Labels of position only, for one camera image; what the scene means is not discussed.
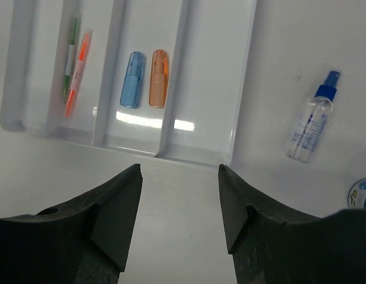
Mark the clear blue-capped bottle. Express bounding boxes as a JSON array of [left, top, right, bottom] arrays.
[[285, 70, 341, 163]]

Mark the green white pen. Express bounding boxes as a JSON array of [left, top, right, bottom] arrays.
[[63, 13, 81, 104]]

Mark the orange eraser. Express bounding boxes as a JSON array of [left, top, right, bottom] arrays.
[[149, 49, 169, 108]]

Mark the blue tape roll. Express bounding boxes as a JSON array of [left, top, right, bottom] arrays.
[[348, 178, 366, 209]]

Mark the white divided organizer tray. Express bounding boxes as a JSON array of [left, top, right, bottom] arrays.
[[0, 1, 256, 166]]

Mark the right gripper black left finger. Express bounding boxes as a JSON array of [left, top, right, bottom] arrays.
[[0, 164, 142, 283]]

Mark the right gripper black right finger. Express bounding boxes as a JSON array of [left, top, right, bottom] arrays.
[[218, 164, 366, 283]]

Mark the blue eraser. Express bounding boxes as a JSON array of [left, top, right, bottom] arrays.
[[120, 51, 146, 109]]

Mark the orange pen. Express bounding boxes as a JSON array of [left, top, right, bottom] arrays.
[[65, 28, 92, 118]]

